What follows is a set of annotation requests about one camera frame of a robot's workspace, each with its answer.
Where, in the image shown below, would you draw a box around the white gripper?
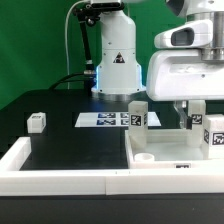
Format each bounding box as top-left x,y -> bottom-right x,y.
146,50 -> 224,130

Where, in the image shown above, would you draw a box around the white square table top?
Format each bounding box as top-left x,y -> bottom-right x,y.
125,129 -> 224,169

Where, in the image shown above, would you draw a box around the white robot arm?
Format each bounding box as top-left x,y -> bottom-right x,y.
90,0 -> 224,128

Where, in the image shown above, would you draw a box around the white U-shaped obstacle fence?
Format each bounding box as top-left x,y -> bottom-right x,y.
0,137 -> 224,196

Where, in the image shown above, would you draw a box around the white sheet with markers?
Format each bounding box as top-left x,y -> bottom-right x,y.
74,111 -> 162,128

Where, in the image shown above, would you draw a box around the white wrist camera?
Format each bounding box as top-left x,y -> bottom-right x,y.
154,19 -> 213,49

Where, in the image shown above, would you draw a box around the black cables at base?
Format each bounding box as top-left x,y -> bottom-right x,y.
49,72 -> 96,90

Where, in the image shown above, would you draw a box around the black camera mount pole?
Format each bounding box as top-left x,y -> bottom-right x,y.
72,0 -> 124,76

